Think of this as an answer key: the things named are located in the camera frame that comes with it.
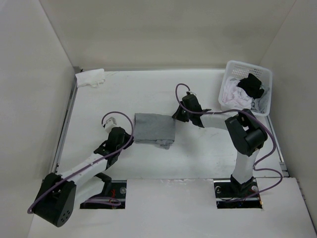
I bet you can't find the grey tank top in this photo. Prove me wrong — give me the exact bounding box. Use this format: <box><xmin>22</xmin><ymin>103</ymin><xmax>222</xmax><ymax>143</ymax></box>
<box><xmin>134</xmin><ymin>113</ymin><xmax>176</xmax><ymax>149</ymax></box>

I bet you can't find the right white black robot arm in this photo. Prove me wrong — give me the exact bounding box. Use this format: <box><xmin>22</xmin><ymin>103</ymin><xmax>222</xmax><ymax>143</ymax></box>
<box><xmin>172</xmin><ymin>92</ymin><xmax>267</xmax><ymax>198</ymax></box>

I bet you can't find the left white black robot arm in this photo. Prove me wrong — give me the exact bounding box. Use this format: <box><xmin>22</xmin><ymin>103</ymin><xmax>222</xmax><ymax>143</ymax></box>
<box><xmin>27</xmin><ymin>127</ymin><xmax>134</xmax><ymax>227</ymax></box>

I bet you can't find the folded white tank top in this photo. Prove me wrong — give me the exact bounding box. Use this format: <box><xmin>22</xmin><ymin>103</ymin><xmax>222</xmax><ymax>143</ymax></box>
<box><xmin>75</xmin><ymin>68</ymin><xmax>106</xmax><ymax>88</ymax></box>

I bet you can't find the white garment in basket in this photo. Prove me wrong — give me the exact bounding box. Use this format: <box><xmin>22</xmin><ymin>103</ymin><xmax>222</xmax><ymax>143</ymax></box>
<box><xmin>221</xmin><ymin>77</ymin><xmax>252</xmax><ymax>110</ymax></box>

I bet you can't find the white plastic laundry basket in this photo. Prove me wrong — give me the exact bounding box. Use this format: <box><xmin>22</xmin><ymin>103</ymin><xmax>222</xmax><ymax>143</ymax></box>
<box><xmin>218</xmin><ymin>60</ymin><xmax>273</xmax><ymax>117</ymax></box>

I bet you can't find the black garment in basket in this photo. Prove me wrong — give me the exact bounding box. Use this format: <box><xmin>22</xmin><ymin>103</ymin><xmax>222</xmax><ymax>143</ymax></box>
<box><xmin>237</xmin><ymin>73</ymin><xmax>264</xmax><ymax>99</ymax></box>

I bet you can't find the light grey garment in basket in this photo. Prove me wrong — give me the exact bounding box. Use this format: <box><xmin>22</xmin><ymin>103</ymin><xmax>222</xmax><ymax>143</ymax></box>
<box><xmin>251</xmin><ymin>86</ymin><xmax>270</xmax><ymax>114</ymax></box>

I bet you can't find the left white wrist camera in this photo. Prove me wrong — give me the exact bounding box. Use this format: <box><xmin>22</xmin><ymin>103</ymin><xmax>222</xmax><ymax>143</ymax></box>
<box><xmin>102</xmin><ymin>117</ymin><xmax>117</xmax><ymax>133</ymax></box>

